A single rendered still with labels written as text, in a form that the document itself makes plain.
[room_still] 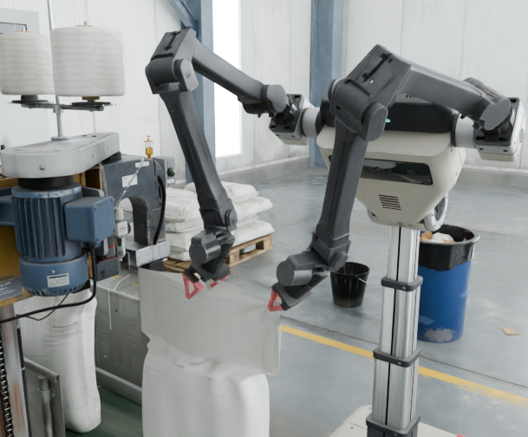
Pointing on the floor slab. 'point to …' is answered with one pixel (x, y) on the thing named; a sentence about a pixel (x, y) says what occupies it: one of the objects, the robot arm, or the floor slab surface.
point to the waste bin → (445, 283)
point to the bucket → (349, 284)
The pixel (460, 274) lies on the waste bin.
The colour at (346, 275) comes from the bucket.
